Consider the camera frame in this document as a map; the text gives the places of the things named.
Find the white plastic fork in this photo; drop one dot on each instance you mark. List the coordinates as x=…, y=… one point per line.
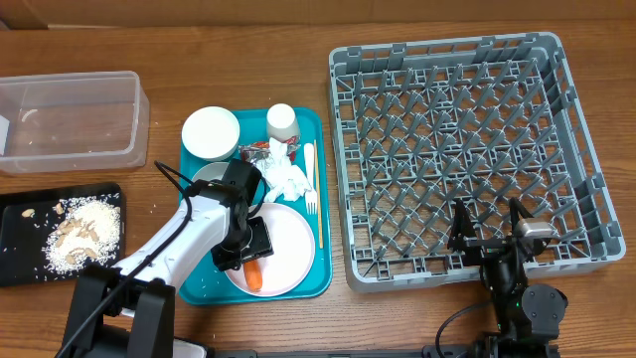
x=311, y=194

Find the clear plastic bin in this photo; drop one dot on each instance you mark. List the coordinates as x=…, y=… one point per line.
x=74, y=121

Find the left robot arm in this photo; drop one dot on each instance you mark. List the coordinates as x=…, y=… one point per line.
x=128, y=310

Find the crumpled white tissue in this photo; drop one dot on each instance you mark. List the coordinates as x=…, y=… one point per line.
x=281, y=176

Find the wooden chopstick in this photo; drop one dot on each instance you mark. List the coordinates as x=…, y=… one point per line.
x=318, y=200

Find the white bowl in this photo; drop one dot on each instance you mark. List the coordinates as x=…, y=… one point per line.
x=211, y=133

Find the orange carrot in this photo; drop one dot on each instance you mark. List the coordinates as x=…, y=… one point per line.
x=252, y=275

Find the grey plastic dishwasher rack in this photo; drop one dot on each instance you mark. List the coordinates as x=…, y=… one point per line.
x=419, y=126

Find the black waste tray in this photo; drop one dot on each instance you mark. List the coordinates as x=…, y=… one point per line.
x=27, y=220

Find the crumpled foil wrapper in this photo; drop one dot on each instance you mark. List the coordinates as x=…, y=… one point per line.
x=261, y=150

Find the nut shells pile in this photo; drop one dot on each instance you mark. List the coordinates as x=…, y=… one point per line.
x=74, y=233

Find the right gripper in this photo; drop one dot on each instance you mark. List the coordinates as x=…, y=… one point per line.
x=461, y=234

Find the white round plate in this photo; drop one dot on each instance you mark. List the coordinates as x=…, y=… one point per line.
x=293, y=255

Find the grey bowl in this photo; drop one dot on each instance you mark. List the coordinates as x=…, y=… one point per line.
x=212, y=171

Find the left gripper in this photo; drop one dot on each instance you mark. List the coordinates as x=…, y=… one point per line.
x=260, y=244

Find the white rice pile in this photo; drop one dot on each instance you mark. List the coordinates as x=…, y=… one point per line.
x=104, y=219

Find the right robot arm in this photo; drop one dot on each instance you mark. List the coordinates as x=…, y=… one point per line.
x=528, y=315

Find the white paper cup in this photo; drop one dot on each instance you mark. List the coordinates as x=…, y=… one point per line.
x=281, y=122

